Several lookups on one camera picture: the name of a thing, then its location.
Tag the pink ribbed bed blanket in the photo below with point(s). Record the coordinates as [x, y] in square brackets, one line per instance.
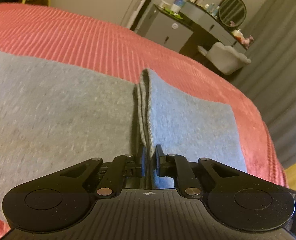
[53, 34]

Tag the white shell-shaped chair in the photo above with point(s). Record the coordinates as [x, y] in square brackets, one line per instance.
[225, 58]

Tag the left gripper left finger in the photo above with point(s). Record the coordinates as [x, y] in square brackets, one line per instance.
[135, 164]

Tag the grey curtain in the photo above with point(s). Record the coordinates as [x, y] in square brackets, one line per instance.
[270, 80]

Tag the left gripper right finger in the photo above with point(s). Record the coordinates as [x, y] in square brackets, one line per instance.
[165, 163]

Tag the blue white container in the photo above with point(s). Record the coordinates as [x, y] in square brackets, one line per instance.
[177, 5]

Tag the grey pants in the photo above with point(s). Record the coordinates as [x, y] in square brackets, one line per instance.
[54, 115]

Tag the grey vanity desk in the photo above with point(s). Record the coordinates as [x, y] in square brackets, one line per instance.
[206, 31]

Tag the grey cabinet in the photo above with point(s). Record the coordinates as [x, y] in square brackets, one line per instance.
[162, 28]

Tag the white door frame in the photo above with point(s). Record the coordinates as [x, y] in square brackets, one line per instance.
[132, 12]

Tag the pink plush toy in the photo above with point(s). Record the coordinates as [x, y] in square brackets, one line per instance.
[246, 42]

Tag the round striped mirror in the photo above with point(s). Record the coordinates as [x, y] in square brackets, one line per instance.
[232, 13]

